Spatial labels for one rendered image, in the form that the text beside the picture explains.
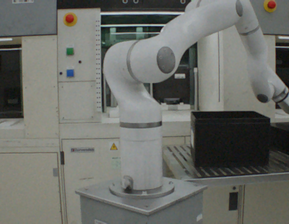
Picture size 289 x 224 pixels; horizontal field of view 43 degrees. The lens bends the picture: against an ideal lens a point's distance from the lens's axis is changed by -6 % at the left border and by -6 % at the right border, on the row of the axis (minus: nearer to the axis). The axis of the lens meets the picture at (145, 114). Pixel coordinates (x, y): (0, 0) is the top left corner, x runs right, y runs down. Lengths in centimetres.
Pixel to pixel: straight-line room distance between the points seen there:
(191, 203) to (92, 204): 28
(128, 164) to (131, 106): 16
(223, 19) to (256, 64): 34
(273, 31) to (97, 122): 96
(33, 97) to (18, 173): 37
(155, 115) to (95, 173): 84
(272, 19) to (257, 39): 45
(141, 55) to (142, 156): 27
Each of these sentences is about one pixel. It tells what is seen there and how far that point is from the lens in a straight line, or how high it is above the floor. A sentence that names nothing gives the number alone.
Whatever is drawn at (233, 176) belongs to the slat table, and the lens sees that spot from 126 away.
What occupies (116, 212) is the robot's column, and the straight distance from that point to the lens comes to 103.
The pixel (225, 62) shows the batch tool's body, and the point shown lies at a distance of 180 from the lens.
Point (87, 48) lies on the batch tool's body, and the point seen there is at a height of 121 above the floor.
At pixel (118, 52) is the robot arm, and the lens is 107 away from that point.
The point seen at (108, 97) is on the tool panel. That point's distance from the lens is 268.
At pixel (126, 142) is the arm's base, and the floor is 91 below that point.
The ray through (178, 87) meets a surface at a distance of 232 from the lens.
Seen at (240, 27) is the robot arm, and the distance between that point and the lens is 148.
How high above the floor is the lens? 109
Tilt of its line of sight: 6 degrees down
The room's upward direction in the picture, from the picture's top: 1 degrees counter-clockwise
